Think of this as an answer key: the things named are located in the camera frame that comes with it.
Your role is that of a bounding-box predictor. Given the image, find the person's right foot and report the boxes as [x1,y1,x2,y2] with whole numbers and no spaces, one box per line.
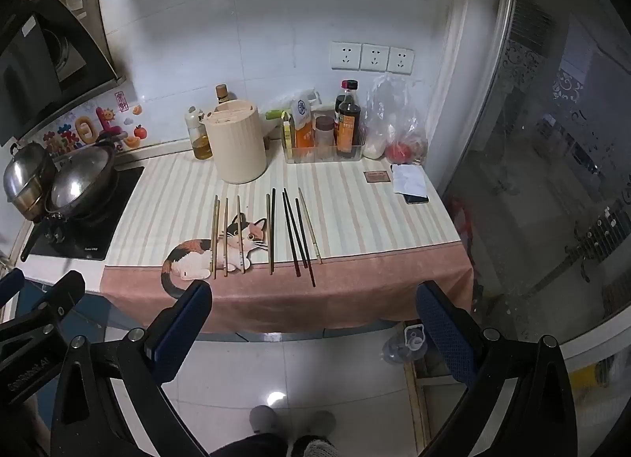
[295,410,339,444]

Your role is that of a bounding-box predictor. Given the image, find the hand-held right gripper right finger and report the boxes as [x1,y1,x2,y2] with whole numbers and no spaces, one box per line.
[415,280,579,457]

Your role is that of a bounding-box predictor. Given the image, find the black capped sauce bottle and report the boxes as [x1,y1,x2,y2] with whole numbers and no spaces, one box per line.
[336,79,362,159]

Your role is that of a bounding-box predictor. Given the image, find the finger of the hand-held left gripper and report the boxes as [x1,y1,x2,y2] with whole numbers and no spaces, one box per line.
[0,267,25,310]
[30,270,88,326]

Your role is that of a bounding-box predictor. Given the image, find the range hood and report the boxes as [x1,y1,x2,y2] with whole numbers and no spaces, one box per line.
[0,0,127,145]

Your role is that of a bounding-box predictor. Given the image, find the person's foot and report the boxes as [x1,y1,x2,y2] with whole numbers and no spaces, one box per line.
[295,410,339,444]
[249,405,289,439]

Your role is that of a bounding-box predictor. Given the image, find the white paper sheet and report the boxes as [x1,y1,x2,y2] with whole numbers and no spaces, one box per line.
[392,164,428,198]

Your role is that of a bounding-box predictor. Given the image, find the steel pot with lid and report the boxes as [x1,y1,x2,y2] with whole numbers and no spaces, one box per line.
[2,142,57,221]

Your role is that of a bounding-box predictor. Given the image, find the colourful wall stickers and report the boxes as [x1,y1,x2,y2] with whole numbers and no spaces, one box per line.
[42,90,149,155]

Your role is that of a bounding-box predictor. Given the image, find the black glass cooktop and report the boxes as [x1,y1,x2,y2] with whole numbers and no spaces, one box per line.
[22,166,146,261]

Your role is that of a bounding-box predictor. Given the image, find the yellow seasoning packet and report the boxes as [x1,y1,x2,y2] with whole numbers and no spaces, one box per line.
[281,111,297,149]

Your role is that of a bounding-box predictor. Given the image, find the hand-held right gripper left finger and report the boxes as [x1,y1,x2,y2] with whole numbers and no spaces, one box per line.
[49,280,214,457]

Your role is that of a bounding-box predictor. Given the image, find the brown lidded seasoning jar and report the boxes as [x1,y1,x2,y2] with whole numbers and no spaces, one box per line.
[314,115,336,147]

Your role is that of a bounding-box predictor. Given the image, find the pale grey chopstick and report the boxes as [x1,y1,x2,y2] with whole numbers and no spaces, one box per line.
[298,187,323,265]

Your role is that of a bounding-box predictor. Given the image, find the person's left forearm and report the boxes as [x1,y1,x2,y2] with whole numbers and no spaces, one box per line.
[17,395,53,457]

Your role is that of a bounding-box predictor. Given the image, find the person's left foot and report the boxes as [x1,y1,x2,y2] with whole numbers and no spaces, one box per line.
[249,405,289,439]

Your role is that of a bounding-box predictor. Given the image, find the cream utensil holder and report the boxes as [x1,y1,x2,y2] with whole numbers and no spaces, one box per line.
[203,99,268,185]

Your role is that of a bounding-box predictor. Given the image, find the person's dark pants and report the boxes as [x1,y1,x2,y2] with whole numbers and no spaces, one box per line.
[209,431,341,457]

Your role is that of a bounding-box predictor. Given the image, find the white wall outlet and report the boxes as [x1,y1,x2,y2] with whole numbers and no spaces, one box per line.
[387,46,415,75]
[360,43,390,73]
[330,41,364,71]

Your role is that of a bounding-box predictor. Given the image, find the red tomato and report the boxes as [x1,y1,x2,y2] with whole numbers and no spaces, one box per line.
[385,142,417,165]

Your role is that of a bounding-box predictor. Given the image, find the clear plastic organizer bin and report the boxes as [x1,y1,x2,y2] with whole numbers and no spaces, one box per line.
[282,112,366,163]

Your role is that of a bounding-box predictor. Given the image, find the orange packet with white label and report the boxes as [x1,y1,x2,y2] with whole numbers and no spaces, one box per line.
[291,98,316,148]

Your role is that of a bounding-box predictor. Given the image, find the wok with steel lid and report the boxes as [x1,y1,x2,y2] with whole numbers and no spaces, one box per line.
[45,140,122,227]

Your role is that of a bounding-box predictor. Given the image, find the clear plastic floor bottle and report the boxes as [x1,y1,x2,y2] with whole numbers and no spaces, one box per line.
[383,324,427,366]

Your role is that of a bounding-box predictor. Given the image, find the cooking oil bottle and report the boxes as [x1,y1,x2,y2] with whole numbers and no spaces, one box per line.
[185,106,214,160]

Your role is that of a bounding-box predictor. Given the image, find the glass sliding door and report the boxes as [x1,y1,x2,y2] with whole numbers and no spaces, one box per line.
[441,0,631,364]

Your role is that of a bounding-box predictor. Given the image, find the clear plastic bag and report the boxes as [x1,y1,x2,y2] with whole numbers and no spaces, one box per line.
[362,73,429,165]

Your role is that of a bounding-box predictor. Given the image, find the white plastic bag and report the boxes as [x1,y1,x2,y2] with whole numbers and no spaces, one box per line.
[269,87,322,119]

